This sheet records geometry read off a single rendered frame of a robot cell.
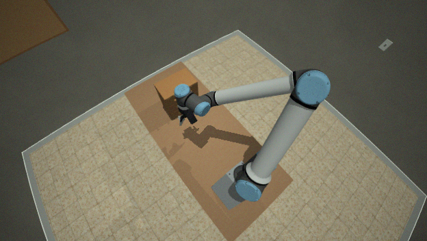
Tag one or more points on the brown chest of drawers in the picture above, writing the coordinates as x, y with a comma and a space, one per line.
166, 86

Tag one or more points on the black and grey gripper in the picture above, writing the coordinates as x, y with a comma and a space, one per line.
182, 117

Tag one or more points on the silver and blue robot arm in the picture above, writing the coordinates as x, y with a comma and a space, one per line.
312, 87

